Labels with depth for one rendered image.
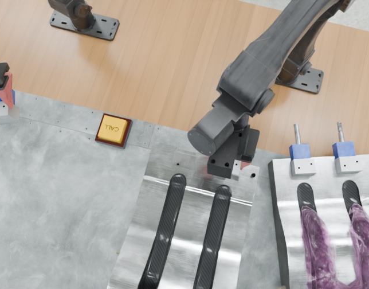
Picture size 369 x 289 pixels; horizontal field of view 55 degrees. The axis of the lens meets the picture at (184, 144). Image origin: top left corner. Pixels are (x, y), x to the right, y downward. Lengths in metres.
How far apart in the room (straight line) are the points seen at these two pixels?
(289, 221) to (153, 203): 0.32
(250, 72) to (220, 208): 0.38
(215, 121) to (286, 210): 0.38
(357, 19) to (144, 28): 1.42
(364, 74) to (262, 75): 0.59
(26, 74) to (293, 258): 0.86
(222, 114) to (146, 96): 0.45
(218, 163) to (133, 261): 0.31
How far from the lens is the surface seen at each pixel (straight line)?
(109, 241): 0.94
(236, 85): 0.57
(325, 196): 0.92
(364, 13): 2.29
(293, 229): 0.87
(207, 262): 0.83
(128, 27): 1.12
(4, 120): 0.95
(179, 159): 0.88
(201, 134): 0.58
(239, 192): 0.84
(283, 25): 0.60
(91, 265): 0.95
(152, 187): 0.84
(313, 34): 0.80
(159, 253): 0.83
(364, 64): 1.14
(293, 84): 1.04
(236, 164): 0.80
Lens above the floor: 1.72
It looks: 75 degrees down
